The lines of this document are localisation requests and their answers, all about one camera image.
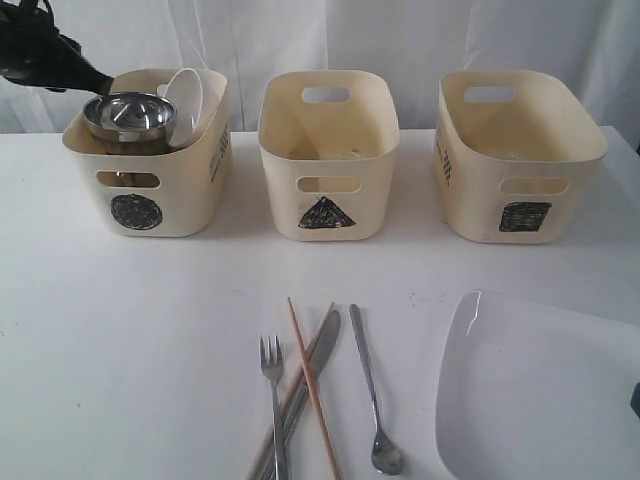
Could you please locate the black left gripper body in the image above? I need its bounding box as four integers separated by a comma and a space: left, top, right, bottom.
1, 1, 93, 92

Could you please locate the stainless steel bowl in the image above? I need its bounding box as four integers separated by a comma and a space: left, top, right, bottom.
82, 91, 177, 143

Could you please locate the steel mug with handle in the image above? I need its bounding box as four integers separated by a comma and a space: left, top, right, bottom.
100, 135, 171, 156

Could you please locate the white ceramic bowl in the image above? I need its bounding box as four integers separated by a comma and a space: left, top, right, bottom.
161, 68, 204, 149

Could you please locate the small steel cup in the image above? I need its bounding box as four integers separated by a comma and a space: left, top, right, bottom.
115, 172, 135, 184

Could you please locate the wooden chopstick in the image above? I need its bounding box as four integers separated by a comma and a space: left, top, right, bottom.
287, 297, 342, 480
246, 300, 336, 480

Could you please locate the cream bin with circle mark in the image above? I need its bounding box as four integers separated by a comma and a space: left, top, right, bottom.
62, 69, 233, 237

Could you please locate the cream bin with triangle mark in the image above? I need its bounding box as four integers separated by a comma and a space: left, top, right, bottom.
258, 70, 400, 241

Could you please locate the white curtain backdrop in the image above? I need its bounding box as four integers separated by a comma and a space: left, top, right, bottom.
0, 0, 640, 135

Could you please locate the steel fork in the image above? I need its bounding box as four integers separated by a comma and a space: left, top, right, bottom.
259, 335, 289, 479

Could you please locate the steel table knife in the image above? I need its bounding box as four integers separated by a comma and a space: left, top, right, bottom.
257, 309, 342, 480

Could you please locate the cream bin with square mark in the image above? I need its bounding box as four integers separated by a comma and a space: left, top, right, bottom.
433, 70, 608, 244

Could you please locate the long steel spoon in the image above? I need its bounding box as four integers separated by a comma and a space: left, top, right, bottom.
349, 304, 404, 476

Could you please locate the white square plate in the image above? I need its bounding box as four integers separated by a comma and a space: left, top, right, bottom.
435, 291, 639, 479

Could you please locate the dark object at right edge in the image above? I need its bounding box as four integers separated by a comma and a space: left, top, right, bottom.
629, 383, 640, 417

